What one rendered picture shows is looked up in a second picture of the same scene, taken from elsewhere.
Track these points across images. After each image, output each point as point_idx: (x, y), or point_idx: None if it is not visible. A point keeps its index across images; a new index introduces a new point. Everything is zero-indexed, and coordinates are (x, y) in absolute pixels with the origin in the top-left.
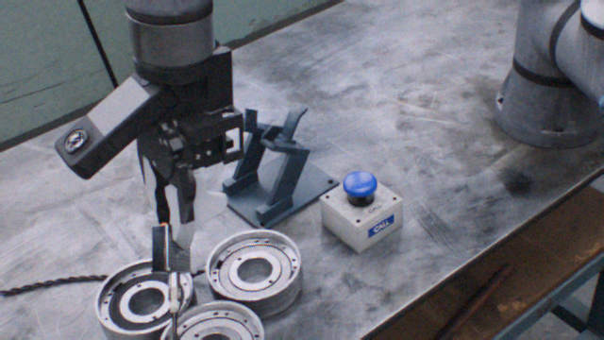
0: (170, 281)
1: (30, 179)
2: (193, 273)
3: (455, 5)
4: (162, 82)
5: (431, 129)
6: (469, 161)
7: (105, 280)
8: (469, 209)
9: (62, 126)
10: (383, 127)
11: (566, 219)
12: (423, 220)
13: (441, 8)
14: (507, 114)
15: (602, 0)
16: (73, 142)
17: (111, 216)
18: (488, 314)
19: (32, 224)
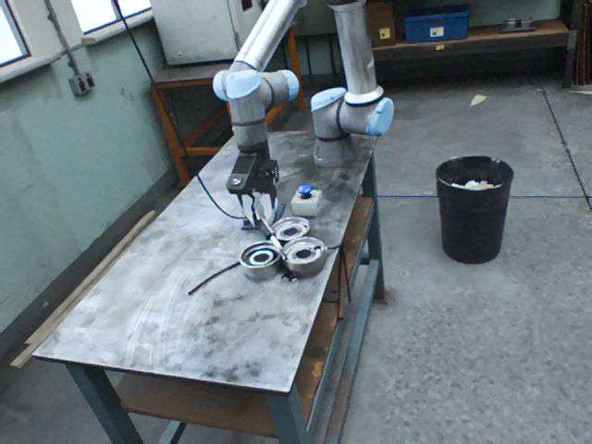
0: (273, 239)
1: (145, 264)
2: None
3: None
4: (258, 148)
5: (300, 177)
6: (324, 178)
7: (240, 258)
8: (339, 190)
9: (134, 243)
10: (281, 184)
11: None
12: (327, 199)
13: None
14: (325, 159)
15: (354, 94)
16: (237, 180)
17: (203, 253)
18: (351, 245)
19: (169, 273)
